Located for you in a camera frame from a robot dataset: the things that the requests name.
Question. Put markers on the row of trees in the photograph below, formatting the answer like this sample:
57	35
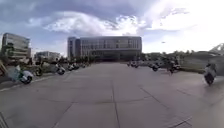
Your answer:
156	55

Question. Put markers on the pale office building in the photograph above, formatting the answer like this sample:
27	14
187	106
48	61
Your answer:
16	45

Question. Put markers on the grey paved plaza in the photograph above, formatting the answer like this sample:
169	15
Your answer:
110	96

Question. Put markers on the sloping grey building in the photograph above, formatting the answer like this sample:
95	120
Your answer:
200	60

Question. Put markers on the low grey building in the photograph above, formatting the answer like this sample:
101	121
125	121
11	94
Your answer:
48	55

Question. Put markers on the white scooter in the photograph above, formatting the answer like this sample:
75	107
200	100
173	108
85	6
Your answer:
24	76

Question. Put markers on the large grey windowed building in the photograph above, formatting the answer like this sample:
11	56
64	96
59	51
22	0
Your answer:
110	46

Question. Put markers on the dark scooter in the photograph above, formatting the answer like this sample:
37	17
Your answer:
209	75

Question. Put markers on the row of parked scooters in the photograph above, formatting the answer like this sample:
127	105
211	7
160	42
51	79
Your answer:
155	66
60	69

